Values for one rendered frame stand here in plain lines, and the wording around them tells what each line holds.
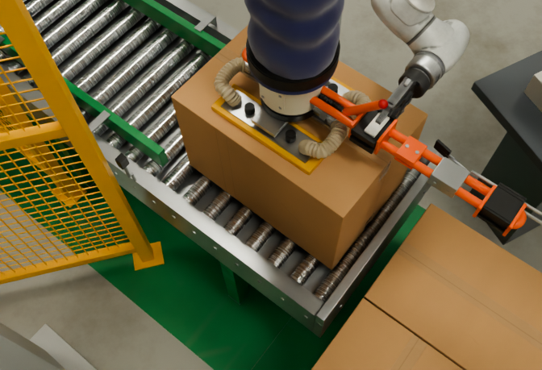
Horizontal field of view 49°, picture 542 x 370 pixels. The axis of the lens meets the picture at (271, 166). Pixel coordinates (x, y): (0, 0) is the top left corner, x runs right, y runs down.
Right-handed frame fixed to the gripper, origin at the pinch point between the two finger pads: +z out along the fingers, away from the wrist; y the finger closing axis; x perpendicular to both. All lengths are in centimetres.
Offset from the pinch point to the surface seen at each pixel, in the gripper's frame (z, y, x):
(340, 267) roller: 15, 53, -7
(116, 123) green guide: 23, 44, 81
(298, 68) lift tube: 7.9, -17.7, 18.5
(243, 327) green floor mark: 39, 108, 16
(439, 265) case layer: -4, 53, -31
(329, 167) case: 8.8, 12.8, 6.2
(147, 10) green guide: -23, 48, 111
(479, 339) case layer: 9, 53, -51
